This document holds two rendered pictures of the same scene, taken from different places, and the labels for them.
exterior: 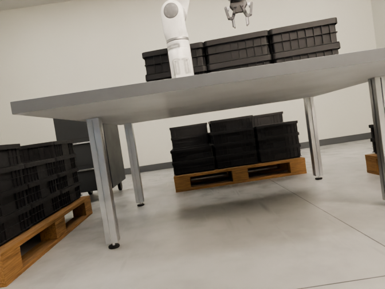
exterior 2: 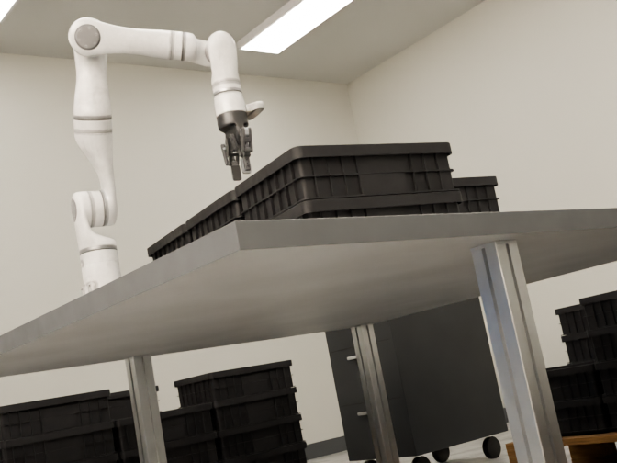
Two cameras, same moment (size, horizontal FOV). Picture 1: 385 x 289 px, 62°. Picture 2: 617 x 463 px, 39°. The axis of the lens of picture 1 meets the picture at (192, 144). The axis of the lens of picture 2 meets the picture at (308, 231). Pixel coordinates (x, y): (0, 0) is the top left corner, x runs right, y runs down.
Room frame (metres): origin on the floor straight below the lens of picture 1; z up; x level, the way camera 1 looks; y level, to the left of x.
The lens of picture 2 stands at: (0.39, -1.99, 0.47)
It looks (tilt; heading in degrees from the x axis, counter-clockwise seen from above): 10 degrees up; 51
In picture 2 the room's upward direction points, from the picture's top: 11 degrees counter-clockwise
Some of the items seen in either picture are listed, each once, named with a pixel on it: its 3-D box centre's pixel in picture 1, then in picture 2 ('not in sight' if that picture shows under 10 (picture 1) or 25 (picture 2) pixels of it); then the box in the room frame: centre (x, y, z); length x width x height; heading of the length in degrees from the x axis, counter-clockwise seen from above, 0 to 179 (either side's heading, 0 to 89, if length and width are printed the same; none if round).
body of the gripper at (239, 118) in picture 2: (238, 2); (234, 130); (1.56, -0.32, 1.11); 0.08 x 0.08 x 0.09
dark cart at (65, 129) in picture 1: (93, 153); (412, 372); (3.24, 1.01, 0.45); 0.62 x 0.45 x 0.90; 0
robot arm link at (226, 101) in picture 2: not in sight; (236, 103); (1.57, -0.32, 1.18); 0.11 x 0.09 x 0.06; 171
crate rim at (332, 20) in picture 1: (294, 38); (342, 171); (1.63, -0.59, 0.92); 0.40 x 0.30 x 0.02; 172
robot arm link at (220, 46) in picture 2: not in sight; (223, 64); (1.55, -0.32, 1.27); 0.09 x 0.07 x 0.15; 65
